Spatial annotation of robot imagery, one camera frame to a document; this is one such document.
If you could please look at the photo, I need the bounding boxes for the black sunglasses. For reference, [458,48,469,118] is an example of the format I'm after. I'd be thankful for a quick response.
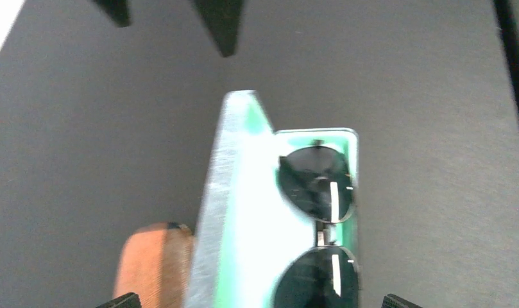
[273,139,360,307]

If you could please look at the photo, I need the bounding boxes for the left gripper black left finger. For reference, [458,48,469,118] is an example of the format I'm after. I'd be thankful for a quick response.
[96,292,142,308]

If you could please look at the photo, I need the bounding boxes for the brown plaid glasses case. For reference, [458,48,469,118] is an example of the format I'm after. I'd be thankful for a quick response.
[113,222,194,307]

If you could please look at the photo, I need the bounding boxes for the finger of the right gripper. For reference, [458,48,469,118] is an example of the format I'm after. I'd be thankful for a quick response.
[192,0,245,58]
[92,0,131,28]

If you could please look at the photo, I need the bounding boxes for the blue-grey glasses case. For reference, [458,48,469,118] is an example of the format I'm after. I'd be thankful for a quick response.
[184,90,362,307]

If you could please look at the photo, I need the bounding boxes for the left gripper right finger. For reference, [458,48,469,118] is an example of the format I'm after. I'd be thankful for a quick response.
[381,293,423,308]

